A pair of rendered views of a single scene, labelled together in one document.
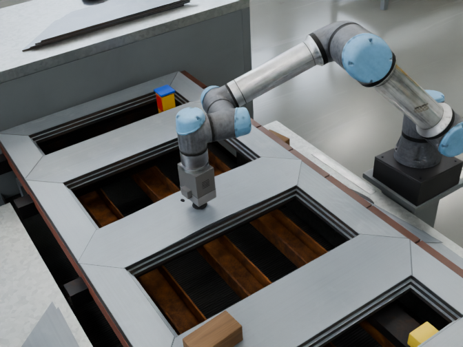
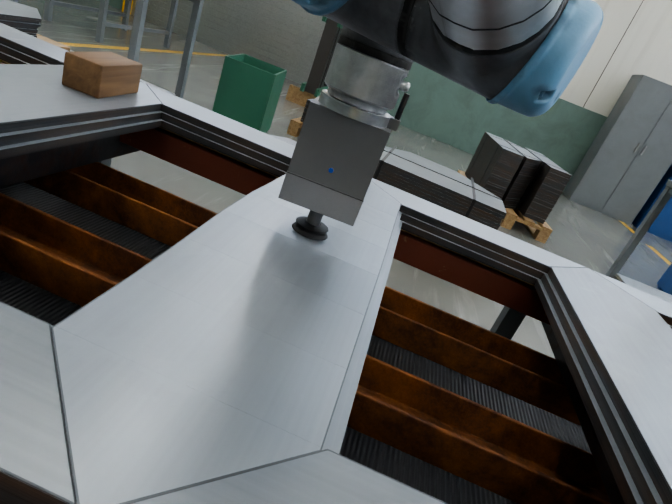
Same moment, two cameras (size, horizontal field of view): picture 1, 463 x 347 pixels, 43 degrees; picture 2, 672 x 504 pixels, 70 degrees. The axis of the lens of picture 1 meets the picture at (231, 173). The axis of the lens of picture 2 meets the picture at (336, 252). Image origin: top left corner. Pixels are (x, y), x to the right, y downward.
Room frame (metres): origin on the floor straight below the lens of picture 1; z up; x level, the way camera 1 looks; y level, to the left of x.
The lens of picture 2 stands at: (1.60, -0.29, 1.06)
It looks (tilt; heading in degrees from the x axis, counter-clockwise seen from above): 24 degrees down; 125
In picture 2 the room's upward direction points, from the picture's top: 22 degrees clockwise
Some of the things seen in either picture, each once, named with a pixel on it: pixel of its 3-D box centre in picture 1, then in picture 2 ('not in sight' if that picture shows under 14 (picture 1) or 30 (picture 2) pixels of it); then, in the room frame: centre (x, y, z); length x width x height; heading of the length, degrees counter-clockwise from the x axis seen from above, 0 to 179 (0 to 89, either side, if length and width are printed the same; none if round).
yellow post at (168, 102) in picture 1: (167, 115); not in sight; (1.92, 0.23, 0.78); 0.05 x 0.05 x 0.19; 31
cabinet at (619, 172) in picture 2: not in sight; (631, 151); (0.03, 8.18, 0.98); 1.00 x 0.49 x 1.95; 31
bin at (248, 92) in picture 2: not in sight; (246, 96); (-1.81, 2.44, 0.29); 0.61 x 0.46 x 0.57; 131
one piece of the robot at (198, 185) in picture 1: (193, 180); (341, 153); (1.27, 0.11, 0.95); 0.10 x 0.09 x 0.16; 127
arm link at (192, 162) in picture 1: (193, 155); (367, 81); (1.28, 0.10, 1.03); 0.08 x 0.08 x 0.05
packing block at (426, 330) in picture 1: (425, 339); not in sight; (0.82, -0.42, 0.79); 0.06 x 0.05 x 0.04; 121
